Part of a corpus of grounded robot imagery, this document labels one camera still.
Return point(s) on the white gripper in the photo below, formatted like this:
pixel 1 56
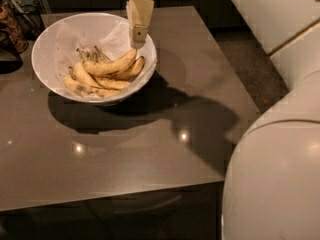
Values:
pixel 140 14

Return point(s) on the long yellow banana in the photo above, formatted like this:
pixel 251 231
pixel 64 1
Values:
pixel 103 68

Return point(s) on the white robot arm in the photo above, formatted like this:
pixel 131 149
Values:
pixel 272 185

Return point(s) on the right dark-edged yellow banana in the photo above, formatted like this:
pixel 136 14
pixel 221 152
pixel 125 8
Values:
pixel 133 71

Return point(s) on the white bowl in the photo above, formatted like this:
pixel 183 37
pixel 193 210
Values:
pixel 43 54

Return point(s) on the middle yellow banana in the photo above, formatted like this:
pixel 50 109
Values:
pixel 112 83

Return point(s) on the left curved yellow banana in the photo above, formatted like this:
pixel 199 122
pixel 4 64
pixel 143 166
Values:
pixel 79 73

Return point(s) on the bottom small yellow banana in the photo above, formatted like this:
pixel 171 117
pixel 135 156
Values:
pixel 104 92

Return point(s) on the bottom left spotted banana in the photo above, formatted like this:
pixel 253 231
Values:
pixel 76 86

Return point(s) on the brown patterned object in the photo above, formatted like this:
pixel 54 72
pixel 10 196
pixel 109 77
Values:
pixel 9 23

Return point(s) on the black wire rack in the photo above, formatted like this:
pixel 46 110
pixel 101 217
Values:
pixel 29 18

